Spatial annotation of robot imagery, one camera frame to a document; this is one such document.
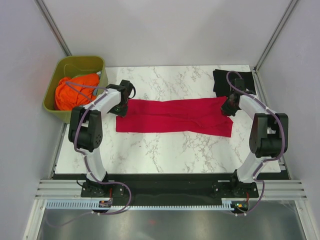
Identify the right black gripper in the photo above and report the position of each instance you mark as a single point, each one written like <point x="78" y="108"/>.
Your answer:
<point x="227" y="111"/>

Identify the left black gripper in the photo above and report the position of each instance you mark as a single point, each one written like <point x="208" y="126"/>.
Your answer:
<point x="123" y="113"/>

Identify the magenta red t shirt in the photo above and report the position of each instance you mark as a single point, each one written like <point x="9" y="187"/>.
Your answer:
<point x="202" y="116"/>

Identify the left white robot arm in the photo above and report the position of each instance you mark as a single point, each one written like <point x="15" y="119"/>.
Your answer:
<point x="86" y="128"/>

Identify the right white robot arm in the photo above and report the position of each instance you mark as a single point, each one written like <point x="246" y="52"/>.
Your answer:
<point x="268" y="139"/>

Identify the folded black t shirt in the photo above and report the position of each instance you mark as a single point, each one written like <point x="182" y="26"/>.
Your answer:
<point x="221" y="86"/>

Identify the orange t shirt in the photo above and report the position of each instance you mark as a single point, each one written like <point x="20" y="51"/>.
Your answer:
<point x="76" y="91"/>

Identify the olive green plastic bin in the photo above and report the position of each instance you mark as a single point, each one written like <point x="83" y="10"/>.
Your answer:
<point x="73" y="66"/>

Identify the white slotted cable duct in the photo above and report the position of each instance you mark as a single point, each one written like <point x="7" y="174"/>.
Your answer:
<point x="102" y="205"/>

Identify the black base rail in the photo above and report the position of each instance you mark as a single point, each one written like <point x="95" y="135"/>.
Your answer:
<point x="184" y="188"/>

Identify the right aluminium frame post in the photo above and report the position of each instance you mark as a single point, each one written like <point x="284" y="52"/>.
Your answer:
<point x="276" y="33"/>

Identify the aluminium frame post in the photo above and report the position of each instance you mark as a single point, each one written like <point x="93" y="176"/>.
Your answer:
<point x="44" y="10"/>
<point x="276" y="33"/>

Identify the left aluminium frame post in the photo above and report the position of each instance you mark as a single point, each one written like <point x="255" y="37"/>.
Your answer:
<point x="44" y="10"/>

